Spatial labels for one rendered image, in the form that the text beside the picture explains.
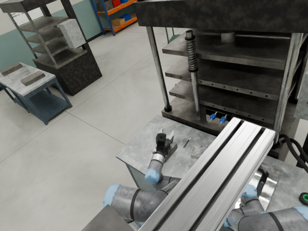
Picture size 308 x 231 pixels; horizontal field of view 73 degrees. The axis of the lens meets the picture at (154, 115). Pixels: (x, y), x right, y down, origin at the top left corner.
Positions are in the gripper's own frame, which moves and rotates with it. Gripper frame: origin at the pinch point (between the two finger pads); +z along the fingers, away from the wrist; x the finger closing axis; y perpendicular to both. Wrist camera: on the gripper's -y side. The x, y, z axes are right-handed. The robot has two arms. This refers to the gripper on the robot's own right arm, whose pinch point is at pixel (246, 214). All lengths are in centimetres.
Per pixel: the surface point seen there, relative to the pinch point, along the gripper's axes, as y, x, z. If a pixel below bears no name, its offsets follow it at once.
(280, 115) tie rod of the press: -72, -5, -26
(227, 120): -78, -50, 3
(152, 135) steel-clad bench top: -31, -111, 11
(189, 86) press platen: -96, -103, -13
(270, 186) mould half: -26.3, 5.7, -1.1
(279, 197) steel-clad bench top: -28.7, 12.5, 11.0
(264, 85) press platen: -89, -24, -38
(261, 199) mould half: -16.6, 3.5, 2.7
